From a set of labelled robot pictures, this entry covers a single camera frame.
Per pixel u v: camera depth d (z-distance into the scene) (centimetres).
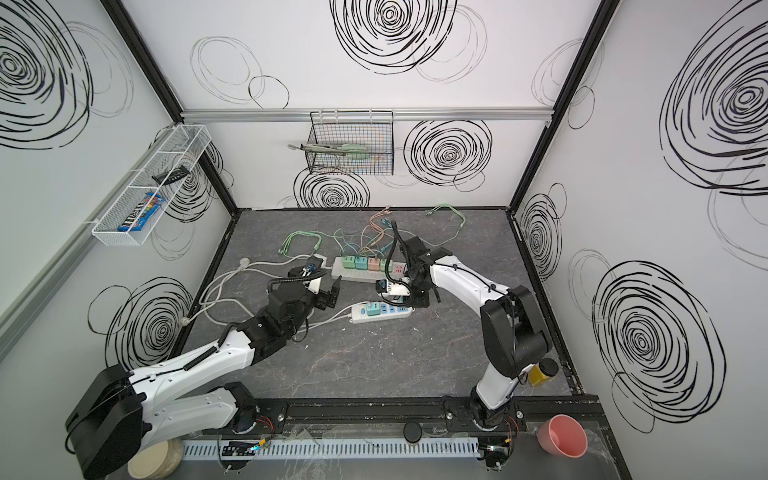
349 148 89
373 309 87
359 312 89
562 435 70
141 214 67
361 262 96
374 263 96
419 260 65
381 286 77
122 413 39
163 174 78
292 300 59
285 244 108
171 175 76
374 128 94
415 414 76
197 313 91
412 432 63
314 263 67
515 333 46
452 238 112
